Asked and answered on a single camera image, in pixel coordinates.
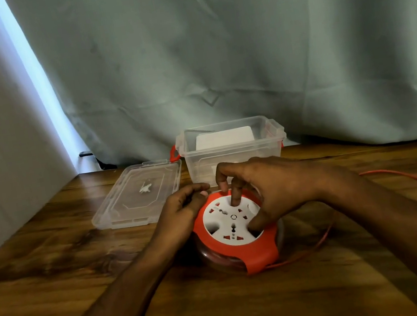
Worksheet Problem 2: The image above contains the red box latch handle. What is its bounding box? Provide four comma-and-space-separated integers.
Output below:
167, 144, 182, 164

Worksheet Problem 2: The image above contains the person's right hand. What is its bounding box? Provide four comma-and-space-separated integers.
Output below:
213, 147, 334, 238

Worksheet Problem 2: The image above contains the red power cable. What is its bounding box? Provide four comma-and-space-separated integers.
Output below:
252, 163, 417, 271

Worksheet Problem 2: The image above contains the clear plastic box lid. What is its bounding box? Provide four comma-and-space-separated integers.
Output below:
83, 156, 191, 234

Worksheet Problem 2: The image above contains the clear plastic storage box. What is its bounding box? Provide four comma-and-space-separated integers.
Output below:
172, 112, 294, 193

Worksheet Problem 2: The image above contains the white flat item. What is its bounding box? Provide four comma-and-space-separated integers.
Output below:
193, 125, 256, 152

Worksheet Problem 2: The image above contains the person's left hand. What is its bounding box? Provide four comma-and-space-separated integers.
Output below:
147, 181, 220, 254

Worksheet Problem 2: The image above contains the pale green curtain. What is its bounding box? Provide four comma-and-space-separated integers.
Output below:
4, 0, 417, 201

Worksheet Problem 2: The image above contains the person's right forearm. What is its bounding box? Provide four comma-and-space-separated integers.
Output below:
314, 151, 417, 316

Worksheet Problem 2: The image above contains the person's left forearm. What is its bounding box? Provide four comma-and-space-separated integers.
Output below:
6, 227, 198, 316

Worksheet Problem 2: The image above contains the red white extension cord reel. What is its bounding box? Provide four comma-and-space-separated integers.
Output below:
187, 181, 291, 283

